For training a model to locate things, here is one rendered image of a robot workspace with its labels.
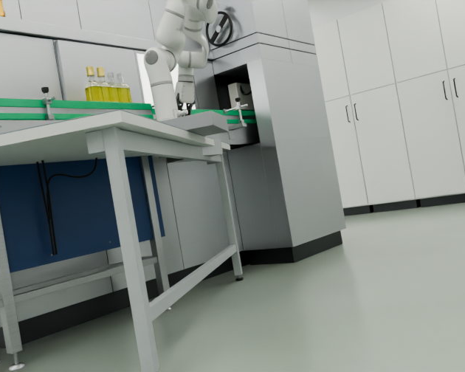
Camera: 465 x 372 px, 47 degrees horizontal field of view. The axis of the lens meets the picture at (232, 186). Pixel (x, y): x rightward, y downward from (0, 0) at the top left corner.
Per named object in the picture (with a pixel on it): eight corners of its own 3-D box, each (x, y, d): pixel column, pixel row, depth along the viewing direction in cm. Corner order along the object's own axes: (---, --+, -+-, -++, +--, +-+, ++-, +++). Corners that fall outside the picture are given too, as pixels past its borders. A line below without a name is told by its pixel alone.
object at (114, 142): (243, 278, 293) (222, 150, 294) (157, 384, 145) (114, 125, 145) (227, 280, 295) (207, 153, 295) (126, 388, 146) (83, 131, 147)
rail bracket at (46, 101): (52, 121, 211) (47, 88, 211) (63, 117, 207) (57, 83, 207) (43, 121, 208) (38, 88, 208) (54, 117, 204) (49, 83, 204)
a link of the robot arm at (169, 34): (159, 8, 213) (176, 17, 229) (138, 64, 218) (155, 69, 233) (179, 16, 211) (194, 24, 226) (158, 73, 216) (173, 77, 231)
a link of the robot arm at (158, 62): (145, 87, 216) (137, 48, 216) (159, 90, 229) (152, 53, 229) (167, 82, 213) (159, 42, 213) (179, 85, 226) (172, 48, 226)
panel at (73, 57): (194, 114, 321) (185, 58, 321) (198, 113, 319) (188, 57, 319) (66, 112, 250) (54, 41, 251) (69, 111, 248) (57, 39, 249)
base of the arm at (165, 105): (194, 119, 225) (187, 83, 224) (184, 117, 212) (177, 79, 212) (160, 126, 228) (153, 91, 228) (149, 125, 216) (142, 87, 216)
